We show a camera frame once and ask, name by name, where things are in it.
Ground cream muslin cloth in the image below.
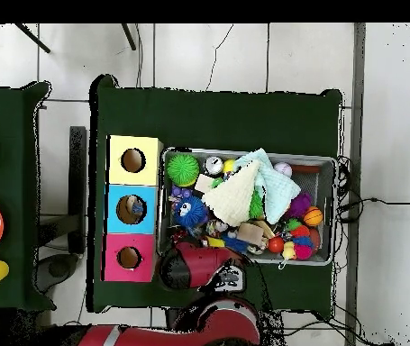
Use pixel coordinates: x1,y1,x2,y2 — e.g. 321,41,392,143
201,159,262,228

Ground green spiky ball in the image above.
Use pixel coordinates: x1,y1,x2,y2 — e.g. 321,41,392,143
248,188,266,221
166,152,201,187

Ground mint green cloth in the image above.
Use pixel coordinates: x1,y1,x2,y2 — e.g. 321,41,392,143
232,148,301,225

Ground wooden box with three holes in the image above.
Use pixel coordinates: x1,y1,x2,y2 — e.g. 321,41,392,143
102,133,164,284

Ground clear mesh bin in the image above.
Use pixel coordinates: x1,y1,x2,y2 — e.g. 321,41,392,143
157,147,339,267

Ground blue fuzzy toy with eyes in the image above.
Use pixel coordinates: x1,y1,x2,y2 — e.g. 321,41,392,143
173,196,210,229

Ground plain wooden cube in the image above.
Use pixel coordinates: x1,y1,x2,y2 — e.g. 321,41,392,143
236,223,267,249

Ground dark green tablecloth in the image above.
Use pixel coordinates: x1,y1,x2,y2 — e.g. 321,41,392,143
0,81,53,313
88,74,344,318

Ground white baseball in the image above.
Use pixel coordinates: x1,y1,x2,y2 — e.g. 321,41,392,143
273,161,293,181

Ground purple spiky toy with eyes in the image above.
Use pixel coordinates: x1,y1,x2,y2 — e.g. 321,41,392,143
287,192,312,220

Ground small orange basketball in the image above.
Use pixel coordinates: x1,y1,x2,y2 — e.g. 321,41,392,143
304,206,324,227

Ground black tripod leg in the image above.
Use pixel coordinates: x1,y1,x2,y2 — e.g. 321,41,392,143
13,23,51,54
121,23,138,51

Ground grey floor strip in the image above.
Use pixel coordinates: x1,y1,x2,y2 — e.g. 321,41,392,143
351,23,368,242

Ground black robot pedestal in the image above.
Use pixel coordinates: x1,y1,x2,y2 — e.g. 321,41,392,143
164,308,198,332

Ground black floor cable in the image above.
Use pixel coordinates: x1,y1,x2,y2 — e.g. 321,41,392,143
337,194,410,214

